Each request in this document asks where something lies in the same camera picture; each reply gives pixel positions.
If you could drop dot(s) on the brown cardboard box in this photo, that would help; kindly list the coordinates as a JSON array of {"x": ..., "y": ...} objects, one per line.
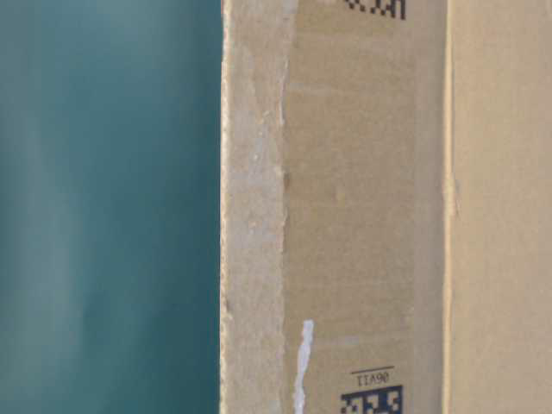
[{"x": 386, "y": 207}]

